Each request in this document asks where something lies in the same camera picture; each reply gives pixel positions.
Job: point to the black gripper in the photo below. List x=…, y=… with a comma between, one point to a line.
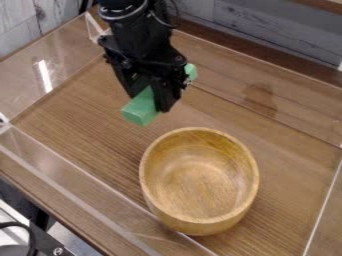
x=140, y=54

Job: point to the green rectangular block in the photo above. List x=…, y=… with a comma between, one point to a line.
x=139, y=110

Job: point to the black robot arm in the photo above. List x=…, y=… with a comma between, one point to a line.
x=119, y=9

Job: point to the brown wooden bowl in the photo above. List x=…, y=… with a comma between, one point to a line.
x=199, y=179

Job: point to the clear acrylic corner bracket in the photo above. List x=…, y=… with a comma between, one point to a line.
x=95, y=30

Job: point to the clear acrylic tray wall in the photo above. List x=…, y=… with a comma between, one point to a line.
x=112, y=223

